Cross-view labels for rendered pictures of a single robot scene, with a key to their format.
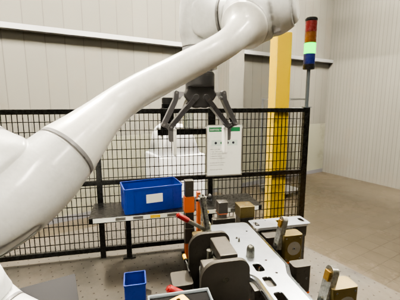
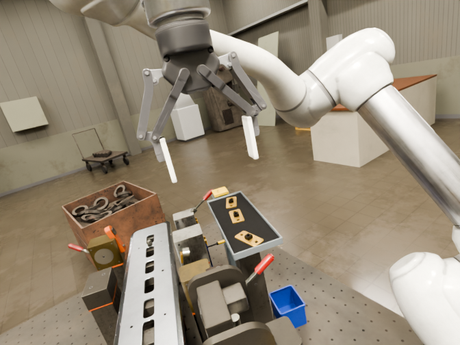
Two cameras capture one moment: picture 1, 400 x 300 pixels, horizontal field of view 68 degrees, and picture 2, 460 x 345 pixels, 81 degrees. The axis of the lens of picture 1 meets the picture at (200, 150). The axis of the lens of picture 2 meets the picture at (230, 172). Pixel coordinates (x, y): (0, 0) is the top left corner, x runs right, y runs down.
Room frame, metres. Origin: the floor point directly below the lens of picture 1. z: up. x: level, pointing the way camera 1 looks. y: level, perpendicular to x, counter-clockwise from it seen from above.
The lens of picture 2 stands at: (1.20, 0.03, 1.58)
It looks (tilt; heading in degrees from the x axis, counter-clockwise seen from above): 19 degrees down; 181
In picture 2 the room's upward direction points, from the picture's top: 13 degrees counter-clockwise
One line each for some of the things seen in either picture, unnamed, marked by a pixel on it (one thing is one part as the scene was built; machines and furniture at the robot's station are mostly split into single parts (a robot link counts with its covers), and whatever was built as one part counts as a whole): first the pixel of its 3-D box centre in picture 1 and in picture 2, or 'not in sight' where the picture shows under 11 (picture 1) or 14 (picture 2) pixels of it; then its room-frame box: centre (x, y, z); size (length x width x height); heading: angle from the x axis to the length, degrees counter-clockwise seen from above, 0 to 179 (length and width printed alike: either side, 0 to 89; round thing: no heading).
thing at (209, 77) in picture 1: (199, 90); (189, 59); (0.78, 0.00, 1.62); 0.08 x 0.07 x 0.09; 103
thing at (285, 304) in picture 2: not in sight; (287, 307); (0.43, 0.12, 0.74); 0.11 x 0.10 x 0.09; 13
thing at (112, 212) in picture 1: (177, 206); not in sight; (1.56, 0.12, 1.01); 0.90 x 0.22 x 0.03; 103
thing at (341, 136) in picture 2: not in sight; (376, 116); (-3.35, 2.58, 0.43); 2.52 x 0.81 x 0.87; 122
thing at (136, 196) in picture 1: (150, 194); not in sight; (1.53, 0.26, 1.09); 0.30 x 0.17 x 0.13; 112
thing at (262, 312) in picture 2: not in sight; (251, 276); (0.43, 0.01, 0.92); 0.10 x 0.08 x 0.45; 13
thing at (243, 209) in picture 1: (243, 236); not in sight; (1.48, -0.23, 0.88); 0.08 x 0.08 x 0.36; 13
